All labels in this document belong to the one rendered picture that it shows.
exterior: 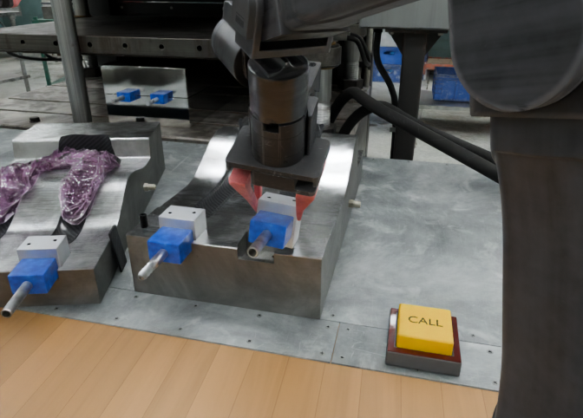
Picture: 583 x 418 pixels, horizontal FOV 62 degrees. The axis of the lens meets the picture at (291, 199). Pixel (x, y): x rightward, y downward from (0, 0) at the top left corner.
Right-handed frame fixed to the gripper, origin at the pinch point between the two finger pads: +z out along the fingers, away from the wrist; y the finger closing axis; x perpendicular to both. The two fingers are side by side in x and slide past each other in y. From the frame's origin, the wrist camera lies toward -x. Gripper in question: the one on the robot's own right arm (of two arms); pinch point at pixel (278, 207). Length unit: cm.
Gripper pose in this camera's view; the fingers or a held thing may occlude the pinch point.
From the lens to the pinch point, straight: 58.6
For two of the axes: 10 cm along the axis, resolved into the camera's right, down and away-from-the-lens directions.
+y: -9.7, -1.9, 1.7
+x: -2.5, 6.9, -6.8
